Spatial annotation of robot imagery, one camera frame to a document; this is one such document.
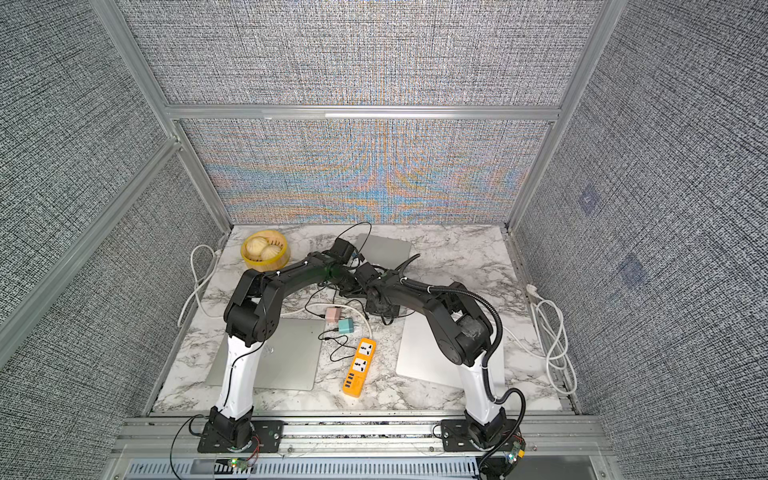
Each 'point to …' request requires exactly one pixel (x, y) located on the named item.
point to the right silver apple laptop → (420, 357)
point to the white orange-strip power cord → (200, 303)
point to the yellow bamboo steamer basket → (254, 261)
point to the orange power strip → (357, 381)
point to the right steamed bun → (270, 251)
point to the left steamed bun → (255, 245)
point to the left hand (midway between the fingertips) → (378, 292)
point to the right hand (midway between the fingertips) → (378, 302)
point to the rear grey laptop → (383, 251)
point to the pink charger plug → (333, 314)
